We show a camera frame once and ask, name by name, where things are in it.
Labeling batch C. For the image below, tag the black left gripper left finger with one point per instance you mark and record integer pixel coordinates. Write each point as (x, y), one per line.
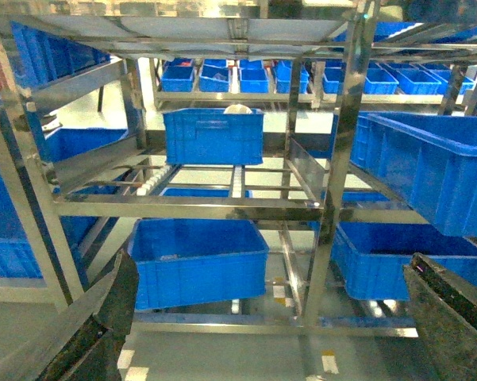
(98, 324)

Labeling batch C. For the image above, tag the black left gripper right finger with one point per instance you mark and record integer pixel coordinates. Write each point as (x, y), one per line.
(444, 308)

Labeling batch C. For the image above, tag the blue crate lower right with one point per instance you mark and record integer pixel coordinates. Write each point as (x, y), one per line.
(371, 257)

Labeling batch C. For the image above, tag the blue crate lower centre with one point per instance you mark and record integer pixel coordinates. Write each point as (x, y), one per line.
(184, 262)

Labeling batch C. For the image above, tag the large blue crate left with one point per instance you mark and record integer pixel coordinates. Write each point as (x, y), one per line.
(16, 255)

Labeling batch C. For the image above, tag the blue crate far right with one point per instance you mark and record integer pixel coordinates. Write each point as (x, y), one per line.
(429, 161)

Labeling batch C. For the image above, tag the blue crate on rollers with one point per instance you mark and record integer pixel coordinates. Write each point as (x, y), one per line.
(211, 136)

